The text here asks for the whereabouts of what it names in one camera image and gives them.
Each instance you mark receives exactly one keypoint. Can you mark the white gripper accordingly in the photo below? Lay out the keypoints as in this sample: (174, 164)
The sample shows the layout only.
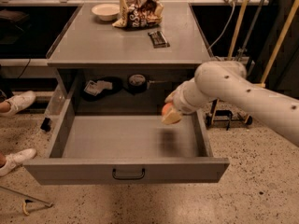
(179, 101)

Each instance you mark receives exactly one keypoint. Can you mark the orange fruit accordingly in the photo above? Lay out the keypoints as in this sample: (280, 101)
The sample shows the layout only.
(166, 108)

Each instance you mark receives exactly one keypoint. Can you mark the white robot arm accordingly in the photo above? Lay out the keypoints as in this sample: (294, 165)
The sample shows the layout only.
(226, 80)

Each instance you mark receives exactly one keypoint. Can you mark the grey open drawer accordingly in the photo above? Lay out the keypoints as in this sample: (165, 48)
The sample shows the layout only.
(85, 149)

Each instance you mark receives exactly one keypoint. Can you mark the black tape roll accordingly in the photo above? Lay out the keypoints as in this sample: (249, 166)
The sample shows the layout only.
(137, 83)

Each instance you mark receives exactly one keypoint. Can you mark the grey cabinet table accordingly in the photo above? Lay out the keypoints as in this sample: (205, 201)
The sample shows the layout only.
(91, 49)

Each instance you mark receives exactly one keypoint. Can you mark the dark snack bar wrapper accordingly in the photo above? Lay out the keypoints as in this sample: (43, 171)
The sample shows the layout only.
(158, 40)

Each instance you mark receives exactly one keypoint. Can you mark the crumpled chip bag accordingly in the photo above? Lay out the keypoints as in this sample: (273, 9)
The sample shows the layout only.
(139, 14)

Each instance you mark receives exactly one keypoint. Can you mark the white ceramic bowl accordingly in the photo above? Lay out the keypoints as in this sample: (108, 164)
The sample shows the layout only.
(106, 12)

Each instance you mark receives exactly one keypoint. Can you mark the small black caster block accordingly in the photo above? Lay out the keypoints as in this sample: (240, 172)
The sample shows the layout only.
(45, 126)

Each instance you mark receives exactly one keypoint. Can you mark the white sneaker upper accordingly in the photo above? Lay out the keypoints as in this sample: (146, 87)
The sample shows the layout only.
(16, 104)

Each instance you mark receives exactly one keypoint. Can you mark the white sneaker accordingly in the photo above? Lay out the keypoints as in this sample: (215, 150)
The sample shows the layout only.
(16, 104)
(11, 161)

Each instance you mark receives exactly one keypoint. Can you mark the white sneaker lower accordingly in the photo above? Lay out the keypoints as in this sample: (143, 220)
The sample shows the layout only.
(11, 161)

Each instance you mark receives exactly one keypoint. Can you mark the metal stand leg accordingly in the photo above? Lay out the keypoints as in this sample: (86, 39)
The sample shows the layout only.
(26, 199)

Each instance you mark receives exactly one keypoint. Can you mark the yellow hand truck frame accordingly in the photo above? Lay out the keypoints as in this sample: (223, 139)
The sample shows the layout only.
(277, 51)

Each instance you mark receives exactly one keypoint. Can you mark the black drawer handle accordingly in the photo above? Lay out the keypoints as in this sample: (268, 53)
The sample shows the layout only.
(121, 176)

